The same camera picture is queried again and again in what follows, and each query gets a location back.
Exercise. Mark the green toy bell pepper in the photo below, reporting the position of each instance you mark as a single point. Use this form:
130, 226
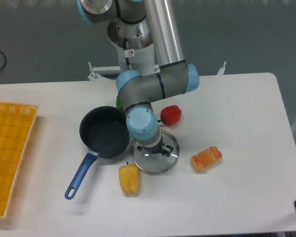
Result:
118, 104

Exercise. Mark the dark saucepan with blue handle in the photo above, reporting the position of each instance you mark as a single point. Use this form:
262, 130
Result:
104, 132

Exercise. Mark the glass lid with blue knob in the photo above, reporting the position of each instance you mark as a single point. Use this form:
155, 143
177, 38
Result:
155, 164

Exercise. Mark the orange toy salmon sushi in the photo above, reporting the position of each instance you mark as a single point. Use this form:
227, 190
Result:
205, 159

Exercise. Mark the yellow toy bell pepper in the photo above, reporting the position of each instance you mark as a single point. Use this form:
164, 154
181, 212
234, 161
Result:
129, 178

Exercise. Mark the white bracket at table edge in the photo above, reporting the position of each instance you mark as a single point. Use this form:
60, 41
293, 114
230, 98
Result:
222, 69

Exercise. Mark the yellow plastic basket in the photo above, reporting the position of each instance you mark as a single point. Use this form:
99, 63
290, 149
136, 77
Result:
16, 123

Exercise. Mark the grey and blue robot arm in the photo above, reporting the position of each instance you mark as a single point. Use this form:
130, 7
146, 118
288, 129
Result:
174, 75

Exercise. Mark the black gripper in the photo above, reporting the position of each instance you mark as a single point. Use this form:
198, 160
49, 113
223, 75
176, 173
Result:
156, 148

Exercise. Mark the red toy bell pepper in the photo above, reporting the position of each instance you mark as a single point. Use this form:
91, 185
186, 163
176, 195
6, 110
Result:
170, 115

